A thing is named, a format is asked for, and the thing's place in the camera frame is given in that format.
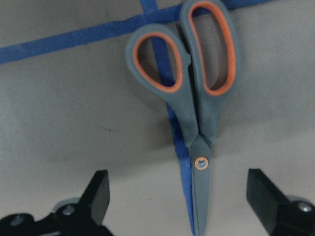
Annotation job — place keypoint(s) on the grey orange scissors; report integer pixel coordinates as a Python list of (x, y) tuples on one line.
[(195, 105)]

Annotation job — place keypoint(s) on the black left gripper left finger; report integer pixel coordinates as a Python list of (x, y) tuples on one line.
[(96, 196)]

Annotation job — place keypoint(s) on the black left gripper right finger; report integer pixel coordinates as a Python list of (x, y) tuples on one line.
[(265, 199)]

